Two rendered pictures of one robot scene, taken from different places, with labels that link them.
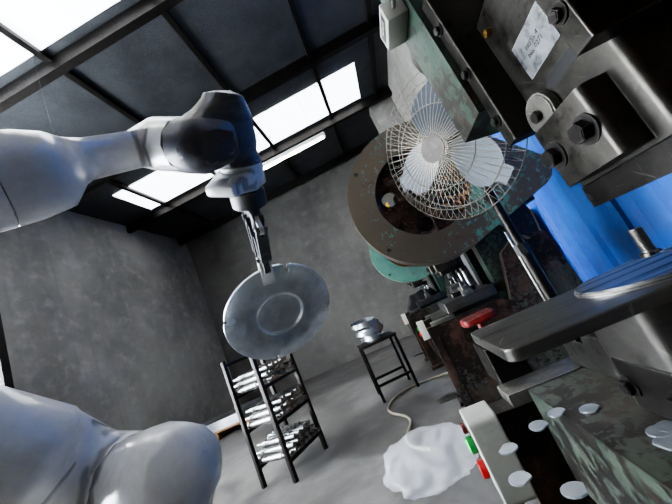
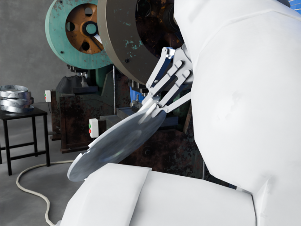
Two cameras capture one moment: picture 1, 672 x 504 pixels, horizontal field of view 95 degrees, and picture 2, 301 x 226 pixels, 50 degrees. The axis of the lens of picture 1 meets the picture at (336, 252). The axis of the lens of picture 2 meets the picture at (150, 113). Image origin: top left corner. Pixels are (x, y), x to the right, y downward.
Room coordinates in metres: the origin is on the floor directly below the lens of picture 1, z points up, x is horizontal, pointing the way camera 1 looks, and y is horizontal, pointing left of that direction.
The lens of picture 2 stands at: (0.12, 0.55, 1.19)
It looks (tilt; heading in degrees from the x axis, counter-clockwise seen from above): 12 degrees down; 328
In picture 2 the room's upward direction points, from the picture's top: straight up
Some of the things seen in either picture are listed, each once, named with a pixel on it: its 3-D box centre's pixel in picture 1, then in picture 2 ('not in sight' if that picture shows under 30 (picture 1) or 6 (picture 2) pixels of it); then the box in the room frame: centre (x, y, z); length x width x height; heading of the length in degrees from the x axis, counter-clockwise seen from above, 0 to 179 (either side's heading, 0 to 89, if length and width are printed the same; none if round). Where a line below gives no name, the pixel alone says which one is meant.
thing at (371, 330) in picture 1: (380, 352); (19, 126); (3.42, 0.01, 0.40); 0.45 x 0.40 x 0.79; 6
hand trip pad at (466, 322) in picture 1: (484, 331); not in sight; (0.68, -0.21, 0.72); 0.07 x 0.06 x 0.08; 84
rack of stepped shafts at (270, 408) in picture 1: (273, 405); not in sight; (2.60, 0.96, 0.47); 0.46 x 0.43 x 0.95; 64
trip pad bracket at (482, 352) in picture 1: (514, 383); not in sight; (0.66, -0.21, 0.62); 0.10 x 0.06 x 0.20; 174
